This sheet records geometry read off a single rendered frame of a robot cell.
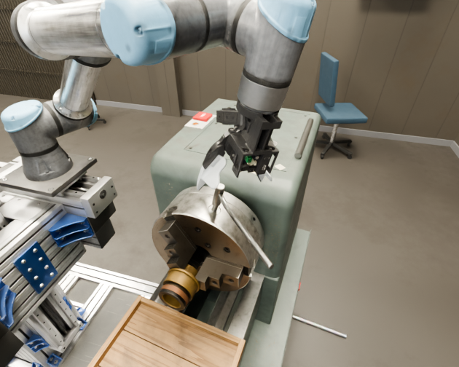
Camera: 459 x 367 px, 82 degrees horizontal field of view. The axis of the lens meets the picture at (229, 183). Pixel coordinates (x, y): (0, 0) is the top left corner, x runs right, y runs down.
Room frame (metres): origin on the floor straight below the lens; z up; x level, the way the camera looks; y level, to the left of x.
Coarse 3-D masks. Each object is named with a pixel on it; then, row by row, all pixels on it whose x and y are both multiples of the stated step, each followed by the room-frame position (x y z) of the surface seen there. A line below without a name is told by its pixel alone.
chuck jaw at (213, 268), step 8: (208, 256) 0.46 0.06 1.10; (208, 264) 0.43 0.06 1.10; (216, 264) 0.43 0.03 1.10; (224, 264) 0.43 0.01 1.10; (232, 264) 0.43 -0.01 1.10; (200, 272) 0.41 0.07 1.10; (208, 272) 0.41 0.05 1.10; (216, 272) 0.41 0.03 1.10; (224, 272) 0.40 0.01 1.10; (232, 272) 0.40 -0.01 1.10; (240, 272) 0.40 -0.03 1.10; (248, 272) 0.42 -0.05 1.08; (200, 280) 0.38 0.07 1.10; (208, 280) 0.40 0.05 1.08; (216, 280) 0.39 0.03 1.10; (224, 280) 0.40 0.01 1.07; (232, 280) 0.40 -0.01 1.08; (240, 280) 0.40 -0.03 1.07; (200, 288) 0.38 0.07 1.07
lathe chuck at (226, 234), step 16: (176, 208) 0.53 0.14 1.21; (192, 208) 0.50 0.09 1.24; (160, 224) 0.52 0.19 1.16; (192, 224) 0.48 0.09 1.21; (208, 224) 0.46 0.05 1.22; (224, 224) 0.46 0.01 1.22; (160, 240) 0.52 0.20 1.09; (192, 240) 0.48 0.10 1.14; (208, 240) 0.46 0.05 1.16; (224, 240) 0.44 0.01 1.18; (240, 240) 0.44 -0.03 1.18; (256, 240) 0.48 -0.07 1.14; (224, 256) 0.44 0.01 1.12; (240, 256) 0.43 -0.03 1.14; (256, 256) 0.46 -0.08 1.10; (208, 288) 0.46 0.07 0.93; (224, 288) 0.44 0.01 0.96
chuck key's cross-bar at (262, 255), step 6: (222, 198) 0.47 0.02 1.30; (222, 204) 0.46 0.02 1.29; (228, 210) 0.43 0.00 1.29; (234, 216) 0.41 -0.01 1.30; (240, 222) 0.39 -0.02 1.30; (240, 228) 0.38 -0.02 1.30; (246, 234) 0.36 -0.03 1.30; (252, 240) 0.34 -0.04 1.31; (252, 246) 0.33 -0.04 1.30; (258, 246) 0.32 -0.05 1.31; (258, 252) 0.31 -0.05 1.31; (264, 258) 0.30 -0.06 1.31; (270, 264) 0.28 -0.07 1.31
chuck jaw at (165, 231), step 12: (168, 216) 0.50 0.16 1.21; (168, 228) 0.46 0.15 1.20; (180, 228) 0.48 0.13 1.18; (168, 240) 0.46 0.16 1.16; (180, 240) 0.46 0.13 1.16; (168, 252) 0.44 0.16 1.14; (180, 252) 0.43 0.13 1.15; (192, 252) 0.46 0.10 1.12; (168, 264) 0.41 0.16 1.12; (180, 264) 0.41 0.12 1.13
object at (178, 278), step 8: (168, 272) 0.41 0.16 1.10; (176, 272) 0.39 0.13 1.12; (184, 272) 0.39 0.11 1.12; (192, 272) 0.40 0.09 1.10; (168, 280) 0.37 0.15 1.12; (176, 280) 0.37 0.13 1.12; (184, 280) 0.37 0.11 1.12; (192, 280) 0.38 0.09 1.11; (168, 288) 0.35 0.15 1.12; (176, 288) 0.35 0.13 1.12; (184, 288) 0.36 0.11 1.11; (192, 288) 0.36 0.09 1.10; (160, 296) 0.35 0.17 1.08; (168, 296) 0.36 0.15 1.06; (176, 296) 0.33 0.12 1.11; (184, 296) 0.34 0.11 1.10; (192, 296) 0.35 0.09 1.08; (168, 304) 0.34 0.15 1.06; (176, 304) 0.34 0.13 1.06; (184, 304) 0.33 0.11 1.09
